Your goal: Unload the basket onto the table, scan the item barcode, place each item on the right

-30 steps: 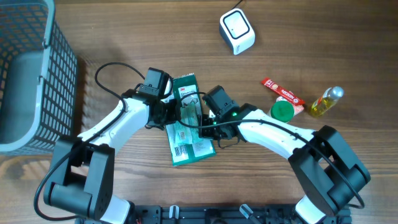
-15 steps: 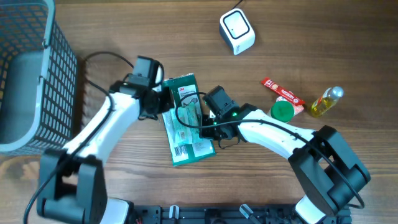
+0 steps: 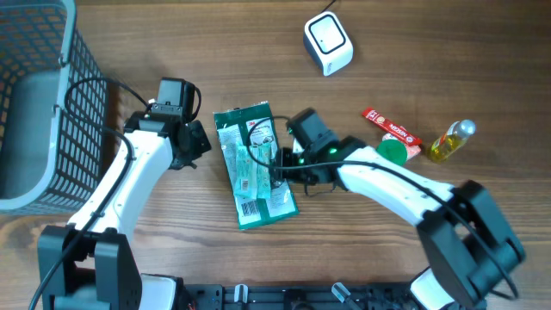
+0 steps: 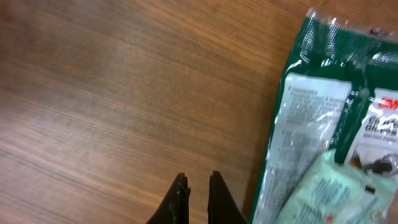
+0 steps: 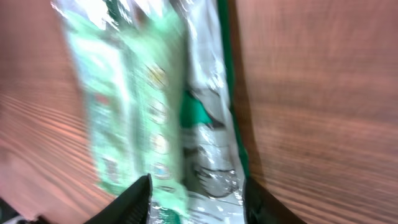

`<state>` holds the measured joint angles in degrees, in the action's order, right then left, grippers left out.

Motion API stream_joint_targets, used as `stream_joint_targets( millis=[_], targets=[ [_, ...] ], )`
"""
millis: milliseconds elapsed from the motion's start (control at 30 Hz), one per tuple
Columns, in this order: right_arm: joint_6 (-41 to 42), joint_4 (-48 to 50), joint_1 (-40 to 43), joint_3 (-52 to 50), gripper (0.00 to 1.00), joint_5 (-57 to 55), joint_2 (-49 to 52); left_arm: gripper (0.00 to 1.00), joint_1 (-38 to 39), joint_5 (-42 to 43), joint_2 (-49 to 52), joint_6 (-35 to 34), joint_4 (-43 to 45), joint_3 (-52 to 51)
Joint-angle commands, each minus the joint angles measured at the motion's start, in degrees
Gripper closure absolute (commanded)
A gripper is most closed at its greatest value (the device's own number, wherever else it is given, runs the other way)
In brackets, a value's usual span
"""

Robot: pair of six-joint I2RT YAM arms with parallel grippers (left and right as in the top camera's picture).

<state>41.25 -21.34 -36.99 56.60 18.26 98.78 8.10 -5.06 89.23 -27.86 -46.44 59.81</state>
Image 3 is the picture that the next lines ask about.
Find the white barcode scanner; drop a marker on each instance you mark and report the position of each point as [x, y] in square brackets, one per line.
[327, 43]

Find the grey plastic mesh basket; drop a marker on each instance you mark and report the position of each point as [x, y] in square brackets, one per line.
[52, 103]

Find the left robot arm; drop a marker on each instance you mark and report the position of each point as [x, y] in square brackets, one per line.
[88, 263]

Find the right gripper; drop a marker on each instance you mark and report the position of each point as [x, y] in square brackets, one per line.
[288, 176]

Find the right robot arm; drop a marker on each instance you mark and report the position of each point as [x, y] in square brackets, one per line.
[470, 246]

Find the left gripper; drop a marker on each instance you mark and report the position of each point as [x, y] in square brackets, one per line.
[200, 140]

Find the green sponge package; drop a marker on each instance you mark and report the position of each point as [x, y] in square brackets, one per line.
[248, 127]

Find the green lidded cup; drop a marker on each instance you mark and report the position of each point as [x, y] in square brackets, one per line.
[393, 150]

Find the teal snack packet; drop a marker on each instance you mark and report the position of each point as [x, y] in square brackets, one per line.
[252, 179]

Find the red tissue pack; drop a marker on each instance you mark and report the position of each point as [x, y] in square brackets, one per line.
[412, 151]

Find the yellow dish soap bottle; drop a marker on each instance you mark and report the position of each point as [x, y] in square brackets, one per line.
[452, 140]

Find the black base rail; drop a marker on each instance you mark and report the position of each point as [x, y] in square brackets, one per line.
[378, 296]

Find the red coffee stick sachet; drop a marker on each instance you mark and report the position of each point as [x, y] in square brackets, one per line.
[390, 127]

